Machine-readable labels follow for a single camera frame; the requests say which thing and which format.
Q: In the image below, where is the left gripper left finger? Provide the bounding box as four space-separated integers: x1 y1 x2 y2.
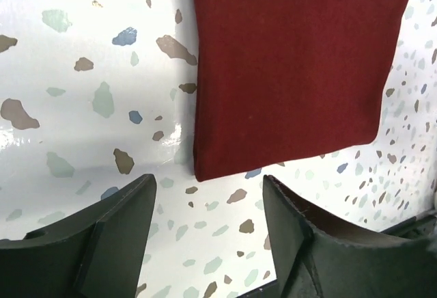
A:
1 174 157 297

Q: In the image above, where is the dark red t-shirt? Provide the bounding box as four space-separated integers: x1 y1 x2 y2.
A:
194 0 408 181

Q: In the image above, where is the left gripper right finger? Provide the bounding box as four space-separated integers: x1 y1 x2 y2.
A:
262 176 436 297

